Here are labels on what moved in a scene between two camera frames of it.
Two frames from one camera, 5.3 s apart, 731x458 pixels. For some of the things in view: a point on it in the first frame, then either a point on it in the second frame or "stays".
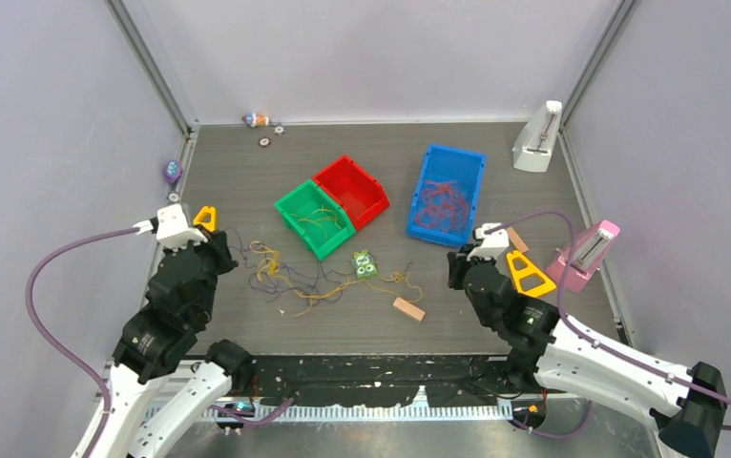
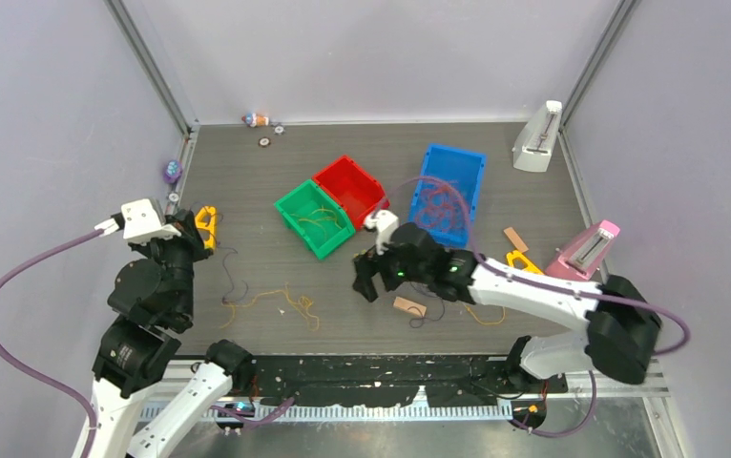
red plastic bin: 360,194 stays
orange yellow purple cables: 305,281 → 436,312
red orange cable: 442,207 stays
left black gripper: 218,242 → 184,221
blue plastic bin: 447,195 stays
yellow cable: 321,209 stays
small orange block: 517,240 stays
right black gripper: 458,262 → 366,266
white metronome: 533,149 stays
